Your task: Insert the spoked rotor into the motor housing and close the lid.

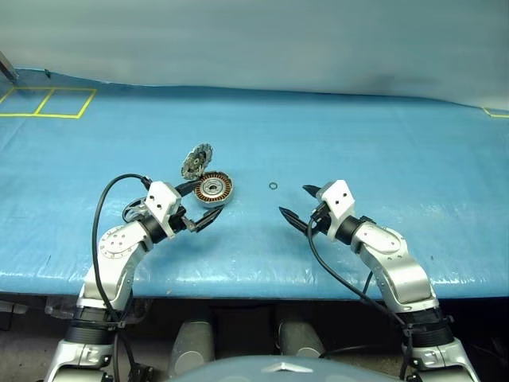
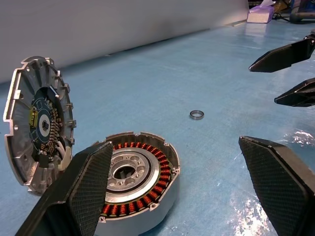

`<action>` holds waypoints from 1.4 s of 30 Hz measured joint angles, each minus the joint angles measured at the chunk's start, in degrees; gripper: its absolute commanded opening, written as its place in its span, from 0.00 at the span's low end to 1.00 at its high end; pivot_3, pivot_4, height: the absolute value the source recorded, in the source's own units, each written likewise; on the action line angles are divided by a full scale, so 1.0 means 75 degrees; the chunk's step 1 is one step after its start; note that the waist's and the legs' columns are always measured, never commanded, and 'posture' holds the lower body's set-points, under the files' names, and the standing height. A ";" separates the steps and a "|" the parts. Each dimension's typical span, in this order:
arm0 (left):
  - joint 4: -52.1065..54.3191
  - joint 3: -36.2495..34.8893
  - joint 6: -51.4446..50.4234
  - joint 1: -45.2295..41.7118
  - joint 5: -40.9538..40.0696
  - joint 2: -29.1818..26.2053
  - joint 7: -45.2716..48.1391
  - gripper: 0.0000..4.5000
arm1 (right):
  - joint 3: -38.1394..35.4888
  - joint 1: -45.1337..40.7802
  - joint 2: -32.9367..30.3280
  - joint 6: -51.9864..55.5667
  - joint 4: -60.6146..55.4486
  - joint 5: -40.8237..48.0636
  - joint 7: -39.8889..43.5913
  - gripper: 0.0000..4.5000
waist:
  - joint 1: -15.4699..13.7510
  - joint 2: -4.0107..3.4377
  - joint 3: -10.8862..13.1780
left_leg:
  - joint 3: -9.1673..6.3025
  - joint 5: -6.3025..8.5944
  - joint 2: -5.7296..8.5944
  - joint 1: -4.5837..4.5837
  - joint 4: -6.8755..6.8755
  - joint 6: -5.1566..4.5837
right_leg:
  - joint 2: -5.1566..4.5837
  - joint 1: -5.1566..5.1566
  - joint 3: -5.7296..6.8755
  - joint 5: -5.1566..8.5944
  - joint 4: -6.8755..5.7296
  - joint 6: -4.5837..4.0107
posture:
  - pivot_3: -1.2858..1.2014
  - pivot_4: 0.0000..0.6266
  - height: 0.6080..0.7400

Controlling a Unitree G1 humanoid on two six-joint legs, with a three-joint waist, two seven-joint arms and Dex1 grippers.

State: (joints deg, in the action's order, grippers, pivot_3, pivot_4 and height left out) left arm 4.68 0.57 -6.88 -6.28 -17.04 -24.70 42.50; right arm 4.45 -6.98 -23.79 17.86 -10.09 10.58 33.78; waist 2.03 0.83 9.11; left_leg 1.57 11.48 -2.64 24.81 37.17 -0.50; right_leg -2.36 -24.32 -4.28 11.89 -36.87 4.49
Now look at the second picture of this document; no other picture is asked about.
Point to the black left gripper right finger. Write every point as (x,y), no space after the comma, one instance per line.
(283,191)

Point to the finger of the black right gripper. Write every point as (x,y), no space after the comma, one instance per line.
(283,59)
(300,94)

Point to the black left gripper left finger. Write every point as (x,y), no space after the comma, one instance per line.
(81,196)

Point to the silver motor housing copper windings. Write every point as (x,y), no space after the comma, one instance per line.
(157,216)

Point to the silver motor end cover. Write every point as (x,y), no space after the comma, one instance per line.
(39,118)

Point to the dark grey pipe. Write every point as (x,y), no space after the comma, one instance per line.
(302,17)

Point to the purple white tissue box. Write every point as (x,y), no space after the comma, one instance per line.
(258,16)

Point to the blue plastic table cover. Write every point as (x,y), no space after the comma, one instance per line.
(172,86)

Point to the white backdrop board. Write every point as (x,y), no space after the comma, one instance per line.
(98,24)

